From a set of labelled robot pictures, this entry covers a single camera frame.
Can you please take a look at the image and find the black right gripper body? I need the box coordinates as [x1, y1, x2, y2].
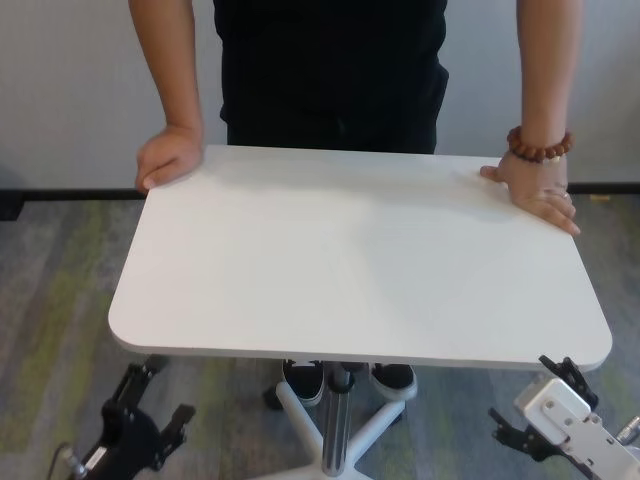
[543, 443, 574, 466]

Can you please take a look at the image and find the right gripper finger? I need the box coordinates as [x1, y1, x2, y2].
[538, 354, 600, 407]
[488, 407, 546, 464]

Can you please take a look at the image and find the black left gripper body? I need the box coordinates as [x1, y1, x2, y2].
[77, 398, 169, 480]

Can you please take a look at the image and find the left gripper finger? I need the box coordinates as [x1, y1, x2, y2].
[159, 403, 196, 451]
[110, 355, 164, 409]

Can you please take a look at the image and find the white rolling pedestal table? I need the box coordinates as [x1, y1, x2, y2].
[107, 144, 614, 480]

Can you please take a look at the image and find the person's left forearm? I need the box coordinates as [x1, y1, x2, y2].
[519, 0, 574, 136]

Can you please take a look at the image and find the person's right forearm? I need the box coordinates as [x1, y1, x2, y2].
[128, 0, 204, 132]

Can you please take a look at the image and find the person's left hand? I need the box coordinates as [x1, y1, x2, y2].
[479, 149, 582, 237]

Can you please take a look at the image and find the person's right hand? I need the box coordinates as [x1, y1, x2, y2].
[135, 124, 205, 196]

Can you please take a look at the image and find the person's left black sneaker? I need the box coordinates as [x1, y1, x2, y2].
[369, 363, 419, 401]

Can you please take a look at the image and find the person's black sneaker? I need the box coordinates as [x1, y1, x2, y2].
[369, 363, 419, 401]
[281, 358, 326, 407]

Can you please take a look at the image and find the person's right black sneaker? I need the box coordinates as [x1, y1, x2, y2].
[281, 358, 326, 407]

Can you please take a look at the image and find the small black box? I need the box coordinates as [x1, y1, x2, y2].
[0, 190, 24, 221]

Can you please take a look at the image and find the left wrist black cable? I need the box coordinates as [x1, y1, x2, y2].
[52, 442, 89, 480]

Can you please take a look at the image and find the dark blue bead bracelet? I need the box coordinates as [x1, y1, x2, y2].
[514, 149, 569, 165]

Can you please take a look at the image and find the brown wooden bead bracelet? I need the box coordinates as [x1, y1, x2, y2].
[507, 125, 575, 160]

